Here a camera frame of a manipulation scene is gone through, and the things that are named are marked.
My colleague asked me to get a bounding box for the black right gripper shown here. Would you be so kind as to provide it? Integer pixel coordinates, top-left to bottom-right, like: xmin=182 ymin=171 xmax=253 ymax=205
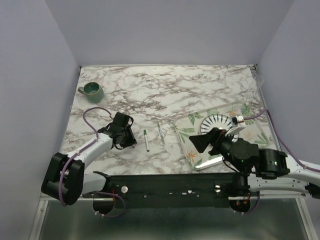
xmin=188 ymin=126 xmax=247 ymax=174

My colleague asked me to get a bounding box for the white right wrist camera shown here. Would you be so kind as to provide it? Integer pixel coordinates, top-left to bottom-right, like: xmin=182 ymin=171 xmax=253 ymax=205
xmin=225 ymin=115 xmax=246 ymax=137

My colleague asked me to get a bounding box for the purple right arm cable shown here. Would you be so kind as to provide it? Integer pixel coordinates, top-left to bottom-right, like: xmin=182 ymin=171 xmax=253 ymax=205
xmin=243 ymin=107 xmax=320 ymax=216

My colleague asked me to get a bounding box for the green ceramic mug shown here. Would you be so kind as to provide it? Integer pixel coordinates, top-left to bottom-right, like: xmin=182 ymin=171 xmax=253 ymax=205
xmin=77 ymin=82 xmax=104 ymax=103

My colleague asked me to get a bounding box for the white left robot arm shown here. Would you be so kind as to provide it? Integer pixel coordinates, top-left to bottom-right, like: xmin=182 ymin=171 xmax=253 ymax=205
xmin=41 ymin=112 xmax=137 ymax=206

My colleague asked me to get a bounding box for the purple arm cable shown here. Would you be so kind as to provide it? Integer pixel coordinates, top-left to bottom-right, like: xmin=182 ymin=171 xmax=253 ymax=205
xmin=243 ymin=107 xmax=320 ymax=216
xmin=58 ymin=106 xmax=127 ymax=218

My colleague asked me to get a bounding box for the leaf pattern glass tray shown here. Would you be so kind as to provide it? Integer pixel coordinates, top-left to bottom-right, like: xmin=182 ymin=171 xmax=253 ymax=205
xmin=173 ymin=101 xmax=277 ymax=173

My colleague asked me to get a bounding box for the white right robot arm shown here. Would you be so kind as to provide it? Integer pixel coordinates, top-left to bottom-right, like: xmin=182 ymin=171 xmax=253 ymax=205
xmin=189 ymin=127 xmax=320 ymax=199

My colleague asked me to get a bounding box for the black mounting base bar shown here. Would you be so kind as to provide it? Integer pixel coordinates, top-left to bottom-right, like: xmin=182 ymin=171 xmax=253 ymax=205
xmin=83 ymin=172 xmax=260 ymax=212

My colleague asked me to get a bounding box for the striped white blue plate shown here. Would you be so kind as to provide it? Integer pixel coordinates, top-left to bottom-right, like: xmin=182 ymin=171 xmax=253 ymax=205
xmin=200 ymin=113 xmax=233 ymax=135

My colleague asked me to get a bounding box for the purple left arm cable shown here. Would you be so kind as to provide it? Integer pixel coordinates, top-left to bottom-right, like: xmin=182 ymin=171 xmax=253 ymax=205
xmin=58 ymin=106 xmax=127 ymax=218

